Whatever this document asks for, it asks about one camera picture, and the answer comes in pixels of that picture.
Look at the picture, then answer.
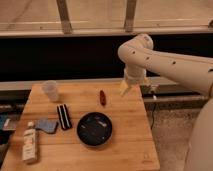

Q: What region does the black round plate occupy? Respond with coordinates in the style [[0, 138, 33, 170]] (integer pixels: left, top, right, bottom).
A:
[[77, 112, 113, 146]]

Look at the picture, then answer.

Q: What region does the blue grey cloth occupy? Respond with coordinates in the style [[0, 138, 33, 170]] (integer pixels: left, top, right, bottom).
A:
[[35, 118, 58, 134]]

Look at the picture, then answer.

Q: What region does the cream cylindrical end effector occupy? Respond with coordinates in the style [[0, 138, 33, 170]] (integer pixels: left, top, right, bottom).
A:
[[119, 78, 137, 96]]

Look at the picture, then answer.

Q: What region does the black cable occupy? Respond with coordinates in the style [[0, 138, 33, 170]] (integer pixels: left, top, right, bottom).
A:
[[146, 94, 158, 130]]

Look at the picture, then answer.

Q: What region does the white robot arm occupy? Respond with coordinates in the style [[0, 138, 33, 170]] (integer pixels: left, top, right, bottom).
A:
[[118, 34, 213, 171]]

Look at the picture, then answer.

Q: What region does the black white striped eraser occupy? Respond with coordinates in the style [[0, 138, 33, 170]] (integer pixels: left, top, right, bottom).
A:
[[57, 104, 72, 130]]

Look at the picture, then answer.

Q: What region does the clear plastic cup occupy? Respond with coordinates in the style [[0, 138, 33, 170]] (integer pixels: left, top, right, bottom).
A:
[[42, 80, 59, 102]]

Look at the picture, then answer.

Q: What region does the white tube bottle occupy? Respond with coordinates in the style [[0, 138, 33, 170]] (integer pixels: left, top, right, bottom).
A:
[[22, 121, 38, 164]]

